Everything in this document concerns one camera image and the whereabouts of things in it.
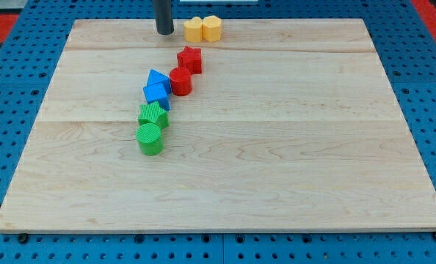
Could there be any red cylinder block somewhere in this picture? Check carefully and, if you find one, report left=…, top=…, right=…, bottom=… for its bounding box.
left=169, top=67, right=192, bottom=96

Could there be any yellow heart block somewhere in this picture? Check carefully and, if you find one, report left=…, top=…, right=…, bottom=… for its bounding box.
left=183, top=17, right=203, bottom=43

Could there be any red star block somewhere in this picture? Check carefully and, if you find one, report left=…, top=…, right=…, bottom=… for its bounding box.
left=177, top=46, right=203, bottom=74

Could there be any green cylinder block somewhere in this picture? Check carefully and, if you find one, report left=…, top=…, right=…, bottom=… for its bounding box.
left=136, top=123, right=164, bottom=156

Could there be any blue cube block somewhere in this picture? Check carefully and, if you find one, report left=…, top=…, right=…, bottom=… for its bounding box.
left=143, top=84, right=170, bottom=111

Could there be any yellow hexagon block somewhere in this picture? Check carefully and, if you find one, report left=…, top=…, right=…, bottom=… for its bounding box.
left=202, top=15, right=222, bottom=42

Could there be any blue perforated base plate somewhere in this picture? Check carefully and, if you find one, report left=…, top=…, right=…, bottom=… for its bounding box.
left=0, top=0, right=436, bottom=263

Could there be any green star block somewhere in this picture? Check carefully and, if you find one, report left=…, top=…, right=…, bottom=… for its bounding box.
left=137, top=101, right=169, bottom=129

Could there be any light wooden board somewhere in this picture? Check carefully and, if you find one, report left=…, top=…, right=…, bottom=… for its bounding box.
left=0, top=19, right=436, bottom=234

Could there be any blue triangle block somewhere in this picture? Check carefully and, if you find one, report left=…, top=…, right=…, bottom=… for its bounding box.
left=147, top=69, right=172, bottom=94

